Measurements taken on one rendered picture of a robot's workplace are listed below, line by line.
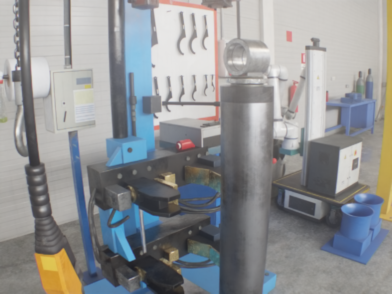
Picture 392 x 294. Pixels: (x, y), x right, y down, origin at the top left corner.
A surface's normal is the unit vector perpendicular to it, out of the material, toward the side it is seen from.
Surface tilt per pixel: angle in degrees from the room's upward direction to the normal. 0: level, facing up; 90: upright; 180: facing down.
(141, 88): 90
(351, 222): 90
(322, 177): 90
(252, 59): 98
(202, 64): 90
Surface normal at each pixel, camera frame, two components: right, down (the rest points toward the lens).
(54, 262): -0.04, 0.22
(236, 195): -0.45, 0.21
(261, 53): 0.61, 0.01
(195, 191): -0.74, 0.17
